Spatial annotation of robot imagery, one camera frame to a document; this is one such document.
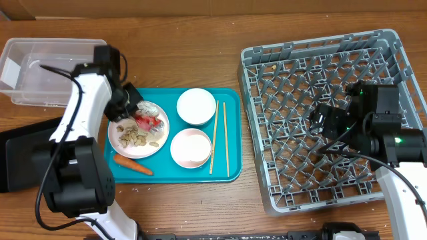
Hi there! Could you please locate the orange carrot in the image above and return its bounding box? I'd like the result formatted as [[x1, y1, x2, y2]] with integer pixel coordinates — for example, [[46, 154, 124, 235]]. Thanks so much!
[[113, 154, 153, 176]]

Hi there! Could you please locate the pile of peanut shells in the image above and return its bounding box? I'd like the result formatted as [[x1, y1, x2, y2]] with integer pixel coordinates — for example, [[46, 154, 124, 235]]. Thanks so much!
[[116, 125, 159, 148]]

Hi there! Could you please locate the red snack wrapper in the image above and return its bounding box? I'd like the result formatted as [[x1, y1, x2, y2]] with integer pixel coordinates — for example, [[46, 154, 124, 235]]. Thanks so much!
[[134, 115, 163, 131]]

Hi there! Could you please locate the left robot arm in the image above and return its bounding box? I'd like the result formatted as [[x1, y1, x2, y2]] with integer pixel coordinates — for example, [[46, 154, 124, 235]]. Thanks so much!
[[31, 45, 147, 239]]

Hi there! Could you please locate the grey dishwasher rack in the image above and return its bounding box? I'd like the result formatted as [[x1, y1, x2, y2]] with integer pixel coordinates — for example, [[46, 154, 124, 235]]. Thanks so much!
[[238, 29, 426, 216]]

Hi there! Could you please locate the pink round plate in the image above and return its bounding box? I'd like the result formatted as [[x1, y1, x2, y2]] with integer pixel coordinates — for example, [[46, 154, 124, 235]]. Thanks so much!
[[107, 105, 170, 159]]

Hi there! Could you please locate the pink bowl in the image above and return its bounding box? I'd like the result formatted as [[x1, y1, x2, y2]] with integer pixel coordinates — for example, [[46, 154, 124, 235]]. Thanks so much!
[[170, 128, 212, 169]]

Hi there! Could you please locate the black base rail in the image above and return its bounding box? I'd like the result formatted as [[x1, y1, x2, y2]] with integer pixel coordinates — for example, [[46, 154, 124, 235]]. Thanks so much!
[[139, 221, 381, 240]]

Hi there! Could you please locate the clear plastic bin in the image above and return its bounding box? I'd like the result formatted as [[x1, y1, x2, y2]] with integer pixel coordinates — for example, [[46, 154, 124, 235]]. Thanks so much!
[[1, 38, 106, 107]]

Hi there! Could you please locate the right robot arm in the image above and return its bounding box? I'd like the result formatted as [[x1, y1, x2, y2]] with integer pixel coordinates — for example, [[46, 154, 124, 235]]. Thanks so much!
[[309, 81, 426, 239]]

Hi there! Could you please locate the white bowl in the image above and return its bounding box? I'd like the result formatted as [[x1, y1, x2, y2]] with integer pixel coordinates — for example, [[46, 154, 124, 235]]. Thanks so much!
[[177, 88, 216, 125]]

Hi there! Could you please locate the teal serving tray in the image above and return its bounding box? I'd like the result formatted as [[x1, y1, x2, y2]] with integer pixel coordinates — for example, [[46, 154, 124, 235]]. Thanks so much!
[[104, 88, 242, 183]]

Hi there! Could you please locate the black plastic tray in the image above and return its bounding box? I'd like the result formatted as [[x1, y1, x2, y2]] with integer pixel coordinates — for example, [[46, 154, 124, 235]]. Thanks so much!
[[1, 117, 61, 193]]

